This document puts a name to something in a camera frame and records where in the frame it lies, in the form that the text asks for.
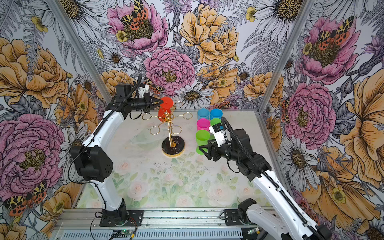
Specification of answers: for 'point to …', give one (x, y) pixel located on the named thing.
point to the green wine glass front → (215, 121)
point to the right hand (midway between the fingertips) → (204, 150)
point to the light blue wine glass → (203, 113)
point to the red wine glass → (164, 111)
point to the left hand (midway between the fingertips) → (163, 104)
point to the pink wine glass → (203, 124)
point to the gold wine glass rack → (172, 145)
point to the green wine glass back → (202, 136)
